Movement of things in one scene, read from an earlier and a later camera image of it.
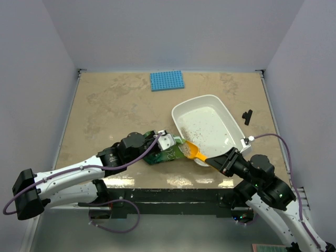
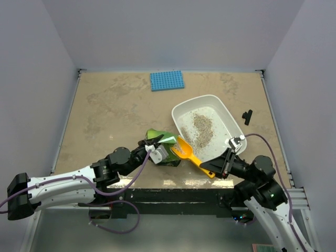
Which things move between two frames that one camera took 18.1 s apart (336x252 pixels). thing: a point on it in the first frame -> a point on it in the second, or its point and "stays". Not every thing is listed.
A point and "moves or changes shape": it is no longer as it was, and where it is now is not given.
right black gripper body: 237,166 stays
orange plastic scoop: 190,151 moves or changes shape
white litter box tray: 205,121 stays
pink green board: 269,248 stays
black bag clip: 247,115 stays
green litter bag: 171,153 moves or changes shape
